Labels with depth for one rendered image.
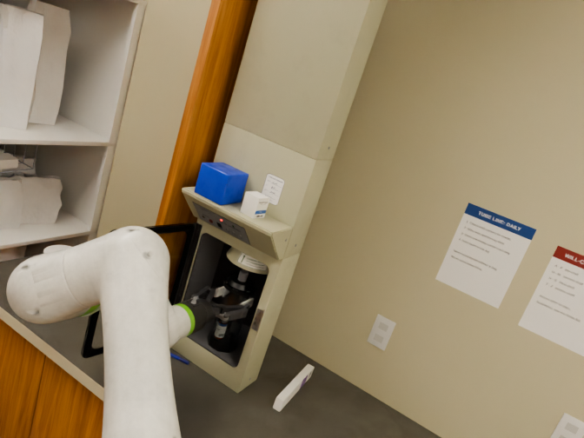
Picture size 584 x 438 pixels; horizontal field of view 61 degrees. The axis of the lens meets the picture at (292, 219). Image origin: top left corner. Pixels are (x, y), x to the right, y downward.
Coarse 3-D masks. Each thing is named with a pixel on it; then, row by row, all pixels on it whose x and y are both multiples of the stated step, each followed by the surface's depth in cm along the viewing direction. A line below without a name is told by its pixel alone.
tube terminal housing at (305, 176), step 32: (224, 128) 147; (224, 160) 148; (256, 160) 143; (288, 160) 138; (320, 160) 137; (288, 192) 139; (320, 192) 146; (288, 224) 141; (256, 256) 147; (288, 256) 145; (288, 288) 155; (192, 352) 163; (256, 352) 155; (224, 384) 158
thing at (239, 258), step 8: (232, 248) 157; (232, 256) 154; (240, 256) 152; (248, 256) 152; (240, 264) 152; (248, 264) 151; (256, 264) 152; (264, 264) 152; (256, 272) 151; (264, 272) 152
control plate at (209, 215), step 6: (198, 210) 147; (204, 210) 144; (204, 216) 148; (210, 216) 145; (216, 216) 142; (210, 222) 149; (222, 222) 143; (228, 222) 140; (222, 228) 146; (228, 228) 143; (234, 228) 141; (240, 228) 138; (234, 234) 144; (240, 234) 142; (246, 234) 139; (246, 240) 142
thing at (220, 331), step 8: (224, 280) 157; (224, 288) 158; (232, 288) 154; (256, 288) 160; (224, 296) 157; (232, 296) 155; (240, 296) 155; (248, 296) 157; (224, 304) 157; (232, 304) 156; (216, 320) 160; (232, 320) 157; (240, 320) 159; (216, 328) 159; (224, 328) 158; (232, 328) 159; (240, 328) 161; (216, 336) 160; (224, 336) 159; (232, 336) 160
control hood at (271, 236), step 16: (192, 192) 141; (192, 208) 148; (208, 208) 141; (224, 208) 137; (240, 208) 141; (240, 224) 136; (256, 224) 132; (272, 224) 136; (240, 240) 146; (256, 240) 138; (272, 240) 132; (288, 240) 140; (272, 256) 141
